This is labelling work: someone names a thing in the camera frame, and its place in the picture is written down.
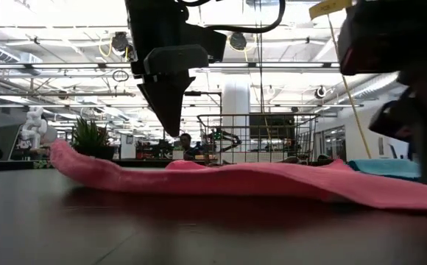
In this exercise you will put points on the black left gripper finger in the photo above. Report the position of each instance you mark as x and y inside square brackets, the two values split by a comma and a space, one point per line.
[180, 95]
[154, 95]

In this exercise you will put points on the light blue microfiber towel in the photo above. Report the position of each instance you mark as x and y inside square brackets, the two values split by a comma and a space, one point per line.
[383, 167]

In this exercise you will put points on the pink microfiber towel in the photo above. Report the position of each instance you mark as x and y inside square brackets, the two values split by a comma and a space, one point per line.
[235, 180]

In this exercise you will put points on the black background robot arm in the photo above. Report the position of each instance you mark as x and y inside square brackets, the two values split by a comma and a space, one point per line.
[228, 140]

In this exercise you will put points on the person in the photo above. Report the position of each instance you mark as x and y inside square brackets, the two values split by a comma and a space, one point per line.
[187, 145]

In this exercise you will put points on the white building column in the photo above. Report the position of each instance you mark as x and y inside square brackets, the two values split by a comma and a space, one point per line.
[235, 99]

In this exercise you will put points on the yellow label tag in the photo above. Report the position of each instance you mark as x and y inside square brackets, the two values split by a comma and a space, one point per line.
[327, 7]

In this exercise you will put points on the small potted green plant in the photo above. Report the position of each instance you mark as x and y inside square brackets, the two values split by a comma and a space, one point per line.
[92, 140]

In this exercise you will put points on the black monitor screen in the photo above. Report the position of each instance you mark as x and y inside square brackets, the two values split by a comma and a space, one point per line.
[272, 127]

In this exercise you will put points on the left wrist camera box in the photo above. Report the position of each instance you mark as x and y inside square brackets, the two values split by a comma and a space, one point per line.
[176, 59]

